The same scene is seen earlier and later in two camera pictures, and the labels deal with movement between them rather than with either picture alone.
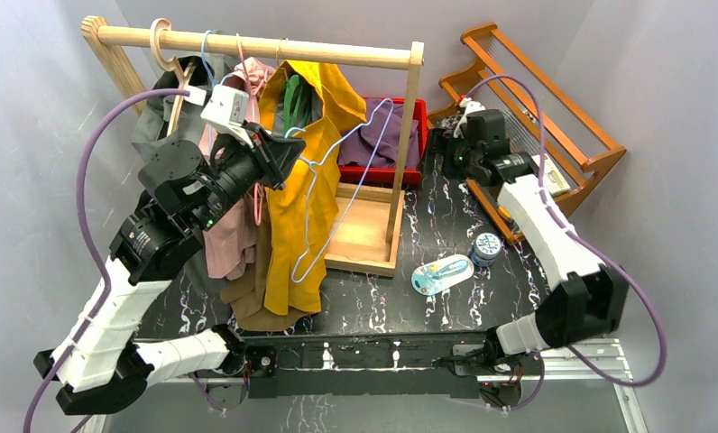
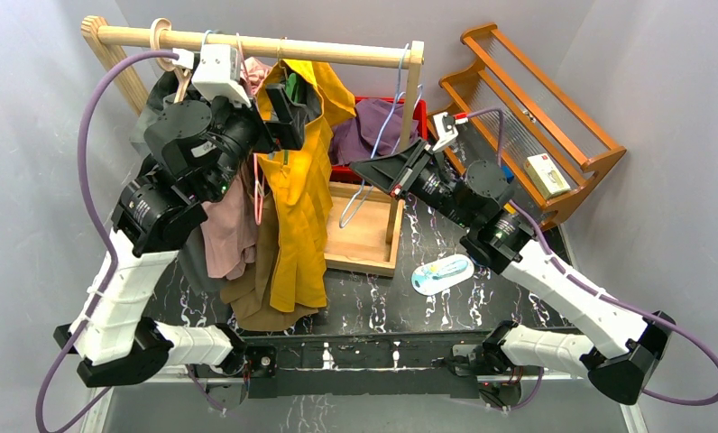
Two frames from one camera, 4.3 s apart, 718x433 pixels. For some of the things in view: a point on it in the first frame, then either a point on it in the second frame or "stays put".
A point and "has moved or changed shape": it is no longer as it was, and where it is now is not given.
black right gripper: (440, 141) → (395, 173)
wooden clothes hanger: (156, 29) stays put
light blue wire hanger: (294, 128) has moved or changed shape
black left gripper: (266, 158) → (270, 127)
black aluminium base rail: (292, 363) stays put
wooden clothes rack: (365, 225) stays put
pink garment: (231, 245) stays put
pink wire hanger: (258, 204) stays put
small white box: (555, 181) stays put
